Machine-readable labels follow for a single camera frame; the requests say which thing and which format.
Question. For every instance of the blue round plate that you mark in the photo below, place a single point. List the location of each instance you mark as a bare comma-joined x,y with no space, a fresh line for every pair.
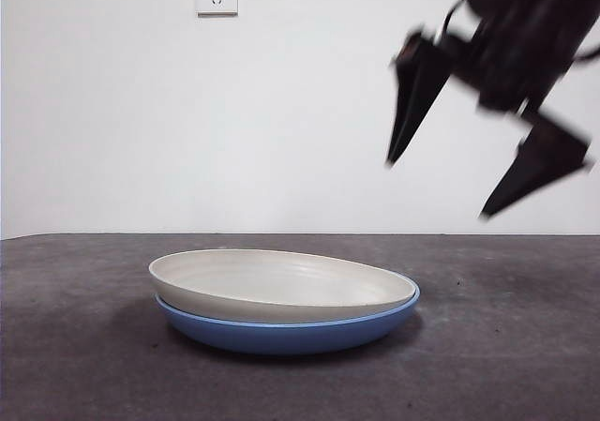
281,341

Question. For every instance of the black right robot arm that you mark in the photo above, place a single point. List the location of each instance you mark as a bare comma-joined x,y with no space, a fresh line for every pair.
525,36

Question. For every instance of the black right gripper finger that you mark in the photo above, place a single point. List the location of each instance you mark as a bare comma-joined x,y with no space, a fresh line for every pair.
417,83
544,158

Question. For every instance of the white round plate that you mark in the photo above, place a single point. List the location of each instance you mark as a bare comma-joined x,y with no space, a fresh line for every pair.
281,280

